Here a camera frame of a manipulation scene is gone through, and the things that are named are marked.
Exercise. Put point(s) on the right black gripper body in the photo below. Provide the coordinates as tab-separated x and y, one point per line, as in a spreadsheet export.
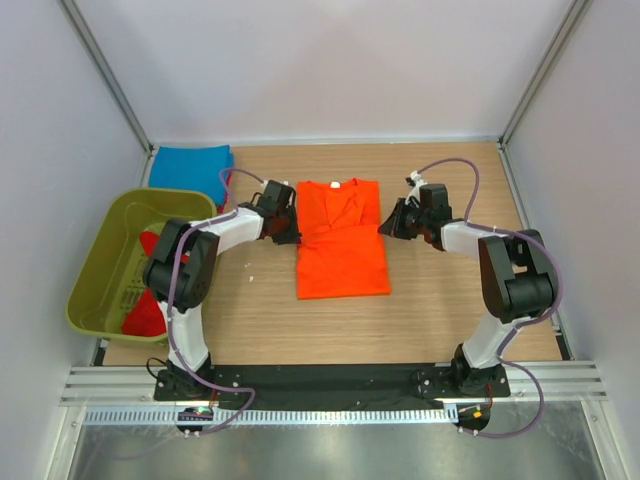
423	219

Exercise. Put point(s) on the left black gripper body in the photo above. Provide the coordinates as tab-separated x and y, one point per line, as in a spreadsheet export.
283	224

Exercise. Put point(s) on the orange t shirt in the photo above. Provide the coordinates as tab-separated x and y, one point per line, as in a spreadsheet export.
341	253

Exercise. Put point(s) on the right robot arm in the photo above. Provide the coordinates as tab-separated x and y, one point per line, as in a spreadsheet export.
519	284

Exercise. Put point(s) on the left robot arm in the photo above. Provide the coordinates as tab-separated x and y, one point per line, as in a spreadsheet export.
179	274

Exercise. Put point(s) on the blue folded t shirt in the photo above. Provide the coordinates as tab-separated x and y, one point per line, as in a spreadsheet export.
194	169

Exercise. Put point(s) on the red t shirt in basket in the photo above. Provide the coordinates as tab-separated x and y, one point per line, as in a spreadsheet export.
145	319

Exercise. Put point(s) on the olive green plastic basket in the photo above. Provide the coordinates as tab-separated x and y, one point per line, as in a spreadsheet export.
110	282

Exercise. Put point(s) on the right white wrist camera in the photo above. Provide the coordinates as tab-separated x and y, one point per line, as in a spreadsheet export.
415	182

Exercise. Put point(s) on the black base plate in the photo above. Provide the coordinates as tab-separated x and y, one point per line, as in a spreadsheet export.
357	387

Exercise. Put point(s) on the white slotted cable duct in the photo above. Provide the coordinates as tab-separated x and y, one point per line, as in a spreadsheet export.
183	415

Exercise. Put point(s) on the aluminium frame rail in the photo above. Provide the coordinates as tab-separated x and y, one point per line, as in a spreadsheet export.
129	385

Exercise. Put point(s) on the right aluminium corner post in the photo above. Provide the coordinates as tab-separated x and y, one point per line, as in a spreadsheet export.
559	41

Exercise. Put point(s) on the aluminium corner post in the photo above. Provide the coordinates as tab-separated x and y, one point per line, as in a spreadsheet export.
559	41
91	45

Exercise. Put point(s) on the left aluminium corner post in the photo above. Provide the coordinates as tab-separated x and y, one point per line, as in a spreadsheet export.
91	45

